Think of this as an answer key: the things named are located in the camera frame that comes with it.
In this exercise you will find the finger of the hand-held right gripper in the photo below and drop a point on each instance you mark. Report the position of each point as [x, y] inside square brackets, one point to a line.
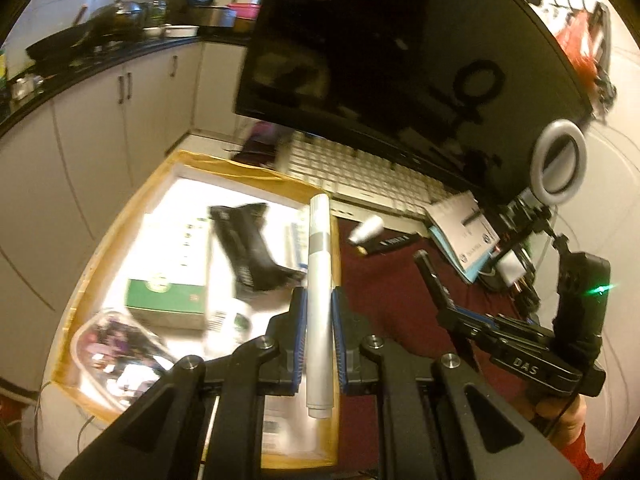
[432, 280]
[462, 335]

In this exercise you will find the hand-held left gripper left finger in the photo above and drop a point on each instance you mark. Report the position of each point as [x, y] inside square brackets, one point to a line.
[298, 345]

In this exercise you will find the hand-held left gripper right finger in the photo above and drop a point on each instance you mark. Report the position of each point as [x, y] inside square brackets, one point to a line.
[339, 345]

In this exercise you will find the white silver pen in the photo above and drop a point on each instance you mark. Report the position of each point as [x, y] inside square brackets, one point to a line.
[319, 310]

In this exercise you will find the white spray bottle green label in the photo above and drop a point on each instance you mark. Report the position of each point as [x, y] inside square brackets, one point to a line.
[227, 327]

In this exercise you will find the black stapler-like tool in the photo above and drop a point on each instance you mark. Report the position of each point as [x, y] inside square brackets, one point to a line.
[250, 250]

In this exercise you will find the white ointment carton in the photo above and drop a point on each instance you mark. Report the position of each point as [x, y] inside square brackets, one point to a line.
[297, 237]

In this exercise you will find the green white medicine box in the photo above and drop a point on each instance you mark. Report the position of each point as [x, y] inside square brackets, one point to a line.
[167, 280]

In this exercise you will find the yellow cardboard box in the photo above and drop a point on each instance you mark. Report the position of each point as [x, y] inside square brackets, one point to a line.
[115, 240]

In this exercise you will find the person's right forearm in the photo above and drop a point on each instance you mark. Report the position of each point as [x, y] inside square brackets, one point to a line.
[580, 452]

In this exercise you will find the person's right hand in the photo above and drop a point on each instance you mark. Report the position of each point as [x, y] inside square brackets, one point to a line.
[557, 417]

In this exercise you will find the blue notebook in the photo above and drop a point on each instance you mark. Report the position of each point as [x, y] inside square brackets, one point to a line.
[462, 267]

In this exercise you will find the black marker pen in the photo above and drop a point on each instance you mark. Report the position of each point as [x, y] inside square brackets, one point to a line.
[392, 243]

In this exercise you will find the white charger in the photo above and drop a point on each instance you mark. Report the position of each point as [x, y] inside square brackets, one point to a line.
[511, 267]

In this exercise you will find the small white dropper bottle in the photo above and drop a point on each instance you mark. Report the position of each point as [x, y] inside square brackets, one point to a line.
[366, 229]

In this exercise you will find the beige keyboard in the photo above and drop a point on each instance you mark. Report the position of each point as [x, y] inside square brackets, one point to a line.
[360, 180]

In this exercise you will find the clear packet with cartoon figures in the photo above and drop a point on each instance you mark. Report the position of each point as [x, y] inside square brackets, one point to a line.
[120, 350]

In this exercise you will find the purple bag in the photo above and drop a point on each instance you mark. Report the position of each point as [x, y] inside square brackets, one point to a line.
[262, 142]

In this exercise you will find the black computer monitor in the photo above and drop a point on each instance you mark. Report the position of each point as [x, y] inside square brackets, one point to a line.
[400, 60]

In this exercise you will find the red cloth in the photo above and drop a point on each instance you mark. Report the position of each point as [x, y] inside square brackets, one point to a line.
[580, 45]

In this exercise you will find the lower kitchen cabinets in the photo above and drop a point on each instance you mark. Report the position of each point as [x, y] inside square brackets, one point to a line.
[100, 135]

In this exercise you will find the red plastic container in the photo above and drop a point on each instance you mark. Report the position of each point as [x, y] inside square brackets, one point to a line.
[244, 16]

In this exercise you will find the steel rectangular container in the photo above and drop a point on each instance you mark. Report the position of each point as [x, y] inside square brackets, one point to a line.
[215, 16]

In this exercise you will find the white bowl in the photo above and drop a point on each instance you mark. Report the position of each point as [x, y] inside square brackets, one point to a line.
[170, 30]

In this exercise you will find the steel cooking pot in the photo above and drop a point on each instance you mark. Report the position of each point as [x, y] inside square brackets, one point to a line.
[117, 12]

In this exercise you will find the black wok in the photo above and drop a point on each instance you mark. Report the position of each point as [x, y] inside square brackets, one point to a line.
[60, 42]

